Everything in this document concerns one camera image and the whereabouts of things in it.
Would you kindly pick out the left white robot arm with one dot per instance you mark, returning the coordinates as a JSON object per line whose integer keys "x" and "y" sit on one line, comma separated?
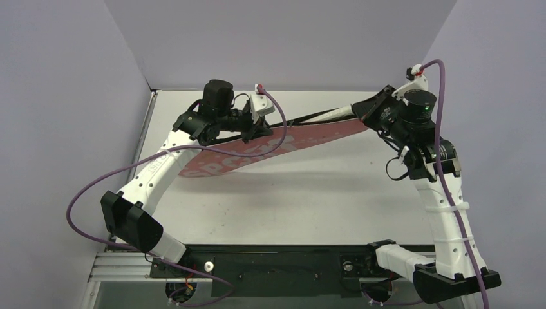
{"x": 128, "y": 212}

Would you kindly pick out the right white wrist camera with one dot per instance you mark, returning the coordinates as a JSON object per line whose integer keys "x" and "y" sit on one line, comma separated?
{"x": 416, "y": 80}

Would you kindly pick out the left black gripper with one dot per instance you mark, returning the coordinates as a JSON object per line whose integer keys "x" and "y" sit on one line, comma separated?
{"x": 252, "y": 129}

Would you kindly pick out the aluminium frame rail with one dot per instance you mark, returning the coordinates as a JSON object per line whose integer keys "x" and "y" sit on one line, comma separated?
{"x": 119, "y": 266}

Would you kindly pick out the pink racket cover bag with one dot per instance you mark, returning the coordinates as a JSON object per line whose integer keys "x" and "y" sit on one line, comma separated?
{"x": 302, "y": 133}

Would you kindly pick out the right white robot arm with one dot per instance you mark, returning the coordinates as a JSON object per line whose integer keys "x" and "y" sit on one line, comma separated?
{"x": 404, "y": 120}

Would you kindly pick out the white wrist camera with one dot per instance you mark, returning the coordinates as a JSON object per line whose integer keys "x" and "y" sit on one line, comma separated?
{"x": 260, "y": 104}
{"x": 416, "y": 80}

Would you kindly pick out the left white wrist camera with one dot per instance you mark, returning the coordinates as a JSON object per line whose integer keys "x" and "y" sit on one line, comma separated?
{"x": 260, "y": 104}

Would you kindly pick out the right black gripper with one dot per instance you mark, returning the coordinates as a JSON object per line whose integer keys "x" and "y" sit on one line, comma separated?
{"x": 367, "y": 109}

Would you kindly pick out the pink badminton racket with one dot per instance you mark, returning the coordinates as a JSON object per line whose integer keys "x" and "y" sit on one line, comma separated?
{"x": 345, "y": 111}

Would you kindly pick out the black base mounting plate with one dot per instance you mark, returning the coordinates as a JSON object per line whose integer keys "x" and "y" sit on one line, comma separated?
{"x": 359, "y": 271}

